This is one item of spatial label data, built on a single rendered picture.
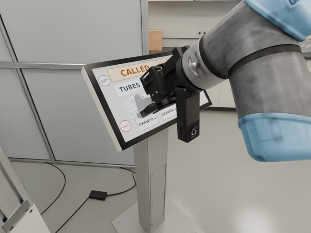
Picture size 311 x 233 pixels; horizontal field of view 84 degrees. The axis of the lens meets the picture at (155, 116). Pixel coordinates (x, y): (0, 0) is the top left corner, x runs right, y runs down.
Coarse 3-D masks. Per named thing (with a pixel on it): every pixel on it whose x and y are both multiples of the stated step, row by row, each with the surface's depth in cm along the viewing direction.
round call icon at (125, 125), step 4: (124, 120) 58; (128, 120) 59; (120, 124) 57; (124, 124) 58; (128, 124) 59; (120, 128) 57; (124, 128) 58; (128, 128) 58; (132, 128) 59; (124, 132) 57
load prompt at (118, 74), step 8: (136, 64) 68; (144, 64) 70; (152, 64) 72; (112, 72) 61; (120, 72) 63; (128, 72) 65; (136, 72) 67; (144, 72) 69; (112, 80) 60; (120, 80) 62
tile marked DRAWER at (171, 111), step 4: (168, 108) 70; (172, 108) 71; (160, 112) 67; (164, 112) 68; (168, 112) 69; (172, 112) 70; (164, 116) 68; (168, 116) 69; (172, 116) 70; (164, 120) 67
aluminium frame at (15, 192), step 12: (0, 156) 32; (0, 168) 33; (12, 168) 35; (0, 180) 33; (12, 180) 35; (0, 192) 33; (12, 192) 35; (24, 192) 38; (0, 204) 33; (12, 204) 36; (24, 204) 38; (0, 216) 34; (12, 216) 36; (0, 228) 34
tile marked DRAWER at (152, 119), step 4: (148, 116) 64; (152, 116) 65; (156, 116) 66; (136, 120) 61; (140, 120) 62; (144, 120) 62; (148, 120) 63; (152, 120) 64; (156, 120) 65; (140, 124) 61; (144, 124) 62; (148, 124) 63; (152, 124) 64; (140, 128) 61; (144, 128) 62
